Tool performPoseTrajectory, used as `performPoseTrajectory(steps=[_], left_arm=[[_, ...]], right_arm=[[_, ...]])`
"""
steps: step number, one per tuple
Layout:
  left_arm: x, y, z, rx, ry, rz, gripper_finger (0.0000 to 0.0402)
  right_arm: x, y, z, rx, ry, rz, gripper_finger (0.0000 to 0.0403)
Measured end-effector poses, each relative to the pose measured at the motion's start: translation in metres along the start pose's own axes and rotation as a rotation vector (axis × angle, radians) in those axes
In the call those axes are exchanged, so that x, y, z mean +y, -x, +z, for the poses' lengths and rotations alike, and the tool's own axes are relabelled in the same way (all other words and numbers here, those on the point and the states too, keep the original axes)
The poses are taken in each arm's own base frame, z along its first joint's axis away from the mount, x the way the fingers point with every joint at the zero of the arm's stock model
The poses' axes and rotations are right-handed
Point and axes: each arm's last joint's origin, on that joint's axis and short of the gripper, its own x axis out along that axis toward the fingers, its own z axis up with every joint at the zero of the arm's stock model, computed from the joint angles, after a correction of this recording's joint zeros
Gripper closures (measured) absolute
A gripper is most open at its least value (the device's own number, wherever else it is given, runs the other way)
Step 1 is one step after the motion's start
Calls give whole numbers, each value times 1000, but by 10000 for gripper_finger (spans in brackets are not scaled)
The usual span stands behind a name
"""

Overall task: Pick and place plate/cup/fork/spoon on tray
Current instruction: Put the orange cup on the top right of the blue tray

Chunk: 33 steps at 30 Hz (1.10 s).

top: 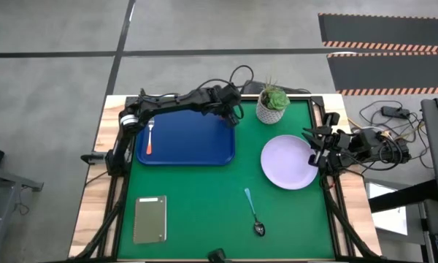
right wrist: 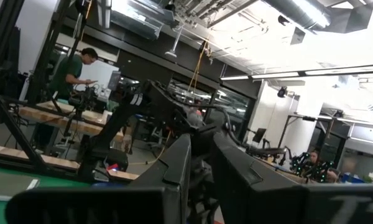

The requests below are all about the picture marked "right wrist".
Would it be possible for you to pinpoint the dark blue tray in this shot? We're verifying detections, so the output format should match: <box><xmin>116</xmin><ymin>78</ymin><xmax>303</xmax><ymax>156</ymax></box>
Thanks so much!
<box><xmin>91</xmin><ymin>181</ymin><xmax>135</xmax><ymax>189</ymax></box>

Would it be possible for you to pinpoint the black ceiling spotlight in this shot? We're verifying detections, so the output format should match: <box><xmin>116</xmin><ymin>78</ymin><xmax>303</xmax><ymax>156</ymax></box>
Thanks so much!
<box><xmin>276</xmin><ymin>86</ymin><xmax>289</xmax><ymax>99</ymax></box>

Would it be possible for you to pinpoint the black tripod-mounted device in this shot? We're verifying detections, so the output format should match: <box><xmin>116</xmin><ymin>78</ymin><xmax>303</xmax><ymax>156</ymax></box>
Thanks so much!
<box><xmin>62</xmin><ymin>84</ymin><xmax>99</xmax><ymax>147</ymax></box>

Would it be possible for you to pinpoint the round silver ventilation duct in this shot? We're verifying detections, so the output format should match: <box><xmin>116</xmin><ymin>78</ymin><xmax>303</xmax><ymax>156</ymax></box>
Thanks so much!
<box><xmin>262</xmin><ymin>0</ymin><xmax>334</xmax><ymax>32</ymax></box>

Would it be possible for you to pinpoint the light wooden workbench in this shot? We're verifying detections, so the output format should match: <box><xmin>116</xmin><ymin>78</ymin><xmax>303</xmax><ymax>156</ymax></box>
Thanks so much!
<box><xmin>0</xmin><ymin>98</ymin><xmax>141</xmax><ymax>182</ymax></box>

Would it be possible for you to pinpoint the white tape strip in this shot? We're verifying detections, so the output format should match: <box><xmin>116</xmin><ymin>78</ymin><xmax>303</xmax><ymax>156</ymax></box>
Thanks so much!
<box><xmin>25</xmin><ymin>178</ymin><xmax>40</xmax><ymax>190</ymax></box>

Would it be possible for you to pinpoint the yellow hanging cable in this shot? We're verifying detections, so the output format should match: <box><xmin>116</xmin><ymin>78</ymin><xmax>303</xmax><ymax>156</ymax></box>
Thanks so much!
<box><xmin>186</xmin><ymin>39</ymin><xmax>213</xmax><ymax>95</ymax></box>

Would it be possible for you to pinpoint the grey framed work table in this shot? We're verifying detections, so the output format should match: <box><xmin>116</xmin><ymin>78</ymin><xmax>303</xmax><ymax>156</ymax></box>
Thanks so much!
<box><xmin>277</xmin><ymin>112</ymin><xmax>373</xmax><ymax>151</ymax></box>

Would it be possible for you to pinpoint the white board panel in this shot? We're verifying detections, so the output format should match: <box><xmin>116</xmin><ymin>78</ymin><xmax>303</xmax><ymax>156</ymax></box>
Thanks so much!
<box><xmin>76</xmin><ymin>60</ymin><xmax>121</xmax><ymax>95</ymax></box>

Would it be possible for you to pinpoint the person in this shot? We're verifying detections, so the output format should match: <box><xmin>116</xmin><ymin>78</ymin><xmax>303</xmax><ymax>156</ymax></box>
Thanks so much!
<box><xmin>47</xmin><ymin>47</ymin><xmax>99</xmax><ymax>101</ymax></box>
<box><xmin>306</xmin><ymin>149</ymin><xmax>340</xmax><ymax>183</ymax></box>

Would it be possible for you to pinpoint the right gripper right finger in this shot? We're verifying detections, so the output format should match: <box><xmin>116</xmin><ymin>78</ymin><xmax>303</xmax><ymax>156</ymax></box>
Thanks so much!
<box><xmin>212</xmin><ymin>131</ymin><xmax>373</xmax><ymax>224</ymax></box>

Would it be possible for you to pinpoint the long black arm cable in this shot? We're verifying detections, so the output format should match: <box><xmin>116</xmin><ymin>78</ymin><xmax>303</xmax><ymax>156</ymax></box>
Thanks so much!
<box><xmin>201</xmin><ymin>104</ymin><xmax>269</xmax><ymax>156</ymax></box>

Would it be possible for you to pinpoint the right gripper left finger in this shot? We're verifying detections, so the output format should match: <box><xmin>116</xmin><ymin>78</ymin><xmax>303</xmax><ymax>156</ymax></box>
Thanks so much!
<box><xmin>5</xmin><ymin>133</ymin><xmax>193</xmax><ymax>224</ymax></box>

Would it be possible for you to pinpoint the black aluminium rig frame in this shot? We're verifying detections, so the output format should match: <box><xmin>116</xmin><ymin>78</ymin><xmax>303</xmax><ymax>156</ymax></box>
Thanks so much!
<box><xmin>0</xmin><ymin>0</ymin><xmax>81</xmax><ymax>182</ymax></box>

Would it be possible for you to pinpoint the small black angled screen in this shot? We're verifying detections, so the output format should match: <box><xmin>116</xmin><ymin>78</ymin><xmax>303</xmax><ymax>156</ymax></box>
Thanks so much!
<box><xmin>251</xmin><ymin>127</ymin><xmax>268</xmax><ymax>144</ymax></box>

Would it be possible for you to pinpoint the black overhead light bar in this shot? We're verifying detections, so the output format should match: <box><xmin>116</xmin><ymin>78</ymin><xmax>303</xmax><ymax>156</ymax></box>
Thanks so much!
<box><xmin>219</xmin><ymin>63</ymin><xmax>373</xmax><ymax>82</ymax></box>

